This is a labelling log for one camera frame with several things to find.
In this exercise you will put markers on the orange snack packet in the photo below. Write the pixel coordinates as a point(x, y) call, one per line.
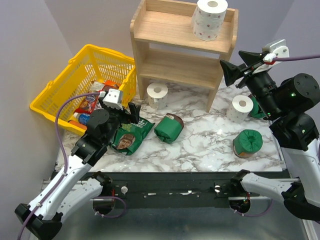
point(112, 84)

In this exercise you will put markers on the green chip bag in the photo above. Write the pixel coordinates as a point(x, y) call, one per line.
point(130, 136)

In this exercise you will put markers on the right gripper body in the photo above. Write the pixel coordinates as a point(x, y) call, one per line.
point(259, 80)

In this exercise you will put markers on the green wrapped roll far right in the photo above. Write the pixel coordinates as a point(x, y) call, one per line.
point(256, 111)

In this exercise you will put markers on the yellow plastic shopping basket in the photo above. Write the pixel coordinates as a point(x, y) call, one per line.
point(91, 64)

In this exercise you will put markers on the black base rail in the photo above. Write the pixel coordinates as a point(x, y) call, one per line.
point(168, 190)

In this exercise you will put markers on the blue label bottle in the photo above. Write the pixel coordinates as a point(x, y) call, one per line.
point(82, 118)

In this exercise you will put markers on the green roll brown end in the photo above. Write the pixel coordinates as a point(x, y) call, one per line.
point(169, 128)

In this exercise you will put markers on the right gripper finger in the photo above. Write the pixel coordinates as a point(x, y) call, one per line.
point(251, 58)
point(231, 72)

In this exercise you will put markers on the green wrapped roll upright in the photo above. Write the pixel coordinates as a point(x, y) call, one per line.
point(247, 143)

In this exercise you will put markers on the floral paper towel roll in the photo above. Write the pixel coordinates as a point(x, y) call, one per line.
point(207, 19)
point(239, 108)
point(157, 95)

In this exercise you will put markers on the red candy bag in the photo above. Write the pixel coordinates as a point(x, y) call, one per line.
point(88, 104)

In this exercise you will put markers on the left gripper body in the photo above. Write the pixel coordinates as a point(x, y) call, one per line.
point(118, 116)

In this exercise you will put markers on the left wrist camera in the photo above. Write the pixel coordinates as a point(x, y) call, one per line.
point(111, 98)

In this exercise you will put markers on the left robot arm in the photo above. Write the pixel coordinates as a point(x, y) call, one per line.
point(45, 215)

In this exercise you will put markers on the wooden two-tier shelf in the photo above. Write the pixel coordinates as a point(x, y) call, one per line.
point(165, 49)

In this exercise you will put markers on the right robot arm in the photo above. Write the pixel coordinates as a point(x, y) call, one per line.
point(286, 106)

